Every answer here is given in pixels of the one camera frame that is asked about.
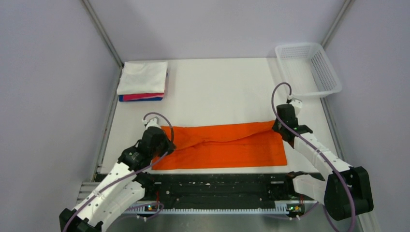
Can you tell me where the orange t-shirt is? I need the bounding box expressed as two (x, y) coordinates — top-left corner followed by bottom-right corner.
(153, 121), (288, 171)

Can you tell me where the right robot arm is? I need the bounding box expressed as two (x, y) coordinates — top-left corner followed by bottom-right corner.
(272, 101), (374, 221)

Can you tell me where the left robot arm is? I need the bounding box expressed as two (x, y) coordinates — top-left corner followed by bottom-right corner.
(59, 126), (176, 232)

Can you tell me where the white plastic basket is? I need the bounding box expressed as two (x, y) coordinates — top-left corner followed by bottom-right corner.
(275, 43), (342, 99)

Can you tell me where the folded magenta t-shirt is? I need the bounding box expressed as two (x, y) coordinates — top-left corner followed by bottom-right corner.
(125, 93), (164, 99)

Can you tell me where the folded blue t-shirt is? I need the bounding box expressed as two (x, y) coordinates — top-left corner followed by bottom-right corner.
(118, 95), (163, 102)

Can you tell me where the folded white t-shirt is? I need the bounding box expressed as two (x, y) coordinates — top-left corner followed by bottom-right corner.
(117, 61), (168, 95)

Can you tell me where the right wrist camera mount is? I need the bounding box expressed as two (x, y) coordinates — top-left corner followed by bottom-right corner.
(287, 98), (303, 116)

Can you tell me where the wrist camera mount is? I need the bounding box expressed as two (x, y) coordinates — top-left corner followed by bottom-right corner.
(142, 117), (161, 130)
(287, 98), (303, 116)

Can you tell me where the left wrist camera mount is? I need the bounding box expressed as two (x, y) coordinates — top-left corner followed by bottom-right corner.
(142, 117), (161, 130)

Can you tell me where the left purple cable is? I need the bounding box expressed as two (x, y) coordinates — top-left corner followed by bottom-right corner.
(62, 112), (175, 232)

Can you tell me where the purple cable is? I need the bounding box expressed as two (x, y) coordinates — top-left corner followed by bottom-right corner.
(271, 82), (357, 232)
(62, 112), (175, 232)

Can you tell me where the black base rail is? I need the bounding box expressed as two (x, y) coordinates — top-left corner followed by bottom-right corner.
(134, 173), (313, 210)

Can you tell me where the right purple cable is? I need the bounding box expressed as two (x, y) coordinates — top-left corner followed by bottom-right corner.
(271, 82), (357, 232)

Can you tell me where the white cable duct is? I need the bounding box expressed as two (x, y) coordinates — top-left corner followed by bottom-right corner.
(123, 203), (304, 215)

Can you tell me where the right aluminium frame post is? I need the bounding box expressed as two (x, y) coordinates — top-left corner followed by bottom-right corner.
(321, 0), (355, 49)

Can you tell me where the aluminium frame post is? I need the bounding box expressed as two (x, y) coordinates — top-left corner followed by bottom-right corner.
(80, 0), (123, 68)
(321, 0), (355, 49)

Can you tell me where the left aluminium frame post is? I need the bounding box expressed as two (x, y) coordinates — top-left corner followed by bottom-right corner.
(80, 0), (123, 68)

